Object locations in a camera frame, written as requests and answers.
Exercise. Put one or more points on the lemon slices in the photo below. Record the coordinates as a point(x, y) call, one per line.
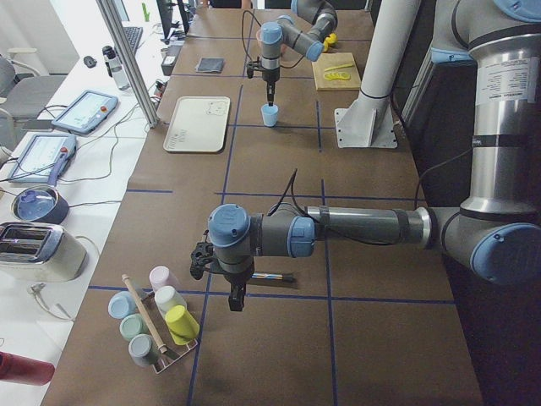
point(338, 75)

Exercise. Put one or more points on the wooden rolling stick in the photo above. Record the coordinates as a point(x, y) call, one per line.
point(144, 313)

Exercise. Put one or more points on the white pillar mount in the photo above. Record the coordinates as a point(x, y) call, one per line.
point(368, 122)

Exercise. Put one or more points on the grey folded cloth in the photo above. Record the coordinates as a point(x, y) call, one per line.
point(210, 65)

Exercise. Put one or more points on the red bottle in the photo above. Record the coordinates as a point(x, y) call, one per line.
point(23, 370)

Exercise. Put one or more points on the pink cup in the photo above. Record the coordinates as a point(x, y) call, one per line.
point(161, 276)

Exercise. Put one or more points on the cream bear tray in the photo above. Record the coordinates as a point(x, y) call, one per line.
point(198, 124)

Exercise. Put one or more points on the grey office chair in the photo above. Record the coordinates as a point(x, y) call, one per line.
point(24, 94)

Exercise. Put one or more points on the steel muddler black tip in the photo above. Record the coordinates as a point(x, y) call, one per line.
point(283, 278)

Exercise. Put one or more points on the black computer mouse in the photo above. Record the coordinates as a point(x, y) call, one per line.
point(89, 62)

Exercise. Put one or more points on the black power box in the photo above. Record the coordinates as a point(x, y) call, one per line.
point(169, 58)

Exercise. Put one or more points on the teach pendant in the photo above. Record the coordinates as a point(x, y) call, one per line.
point(85, 113)
point(44, 158)

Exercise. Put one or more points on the far teach pendant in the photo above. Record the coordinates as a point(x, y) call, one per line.
point(85, 113)

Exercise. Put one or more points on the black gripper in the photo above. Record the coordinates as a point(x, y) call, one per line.
point(270, 75)
point(236, 279)

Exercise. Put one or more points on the clear water bottle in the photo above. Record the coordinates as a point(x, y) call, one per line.
point(115, 68)

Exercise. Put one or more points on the yellow cup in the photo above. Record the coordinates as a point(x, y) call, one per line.
point(181, 325)

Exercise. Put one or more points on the wire cup rack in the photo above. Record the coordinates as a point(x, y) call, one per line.
point(174, 352)

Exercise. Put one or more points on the yellow plastic knife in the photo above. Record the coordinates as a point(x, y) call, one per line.
point(341, 66)

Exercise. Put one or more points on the pink bowl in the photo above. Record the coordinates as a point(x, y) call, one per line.
point(258, 38)

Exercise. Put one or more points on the white cup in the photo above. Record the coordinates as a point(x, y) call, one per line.
point(167, 297)

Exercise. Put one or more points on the aluminium frame post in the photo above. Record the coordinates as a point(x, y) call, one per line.
point(135, 78)

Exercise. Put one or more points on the black keyboard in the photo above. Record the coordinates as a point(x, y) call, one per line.
point(133, 35)

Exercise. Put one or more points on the green cup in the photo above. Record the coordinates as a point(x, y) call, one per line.
point(132, 326)

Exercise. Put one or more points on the light blue cup on table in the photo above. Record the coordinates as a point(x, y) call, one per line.
point(269, 114)

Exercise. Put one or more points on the grey cup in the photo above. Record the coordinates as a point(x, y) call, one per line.
point(143, 350)

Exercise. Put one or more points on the wooden cutting board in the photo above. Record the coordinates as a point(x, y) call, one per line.
point(332, 59)

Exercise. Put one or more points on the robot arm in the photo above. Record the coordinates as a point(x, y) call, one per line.
point(284, 32)
point(493, 231)

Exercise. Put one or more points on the near teach pendant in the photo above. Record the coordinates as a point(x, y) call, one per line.
point(44, 158)

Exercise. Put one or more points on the lemon three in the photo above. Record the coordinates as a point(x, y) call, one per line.
point(331, 40)

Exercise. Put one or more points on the blue cup in rack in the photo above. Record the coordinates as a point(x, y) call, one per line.
point(121, 305)

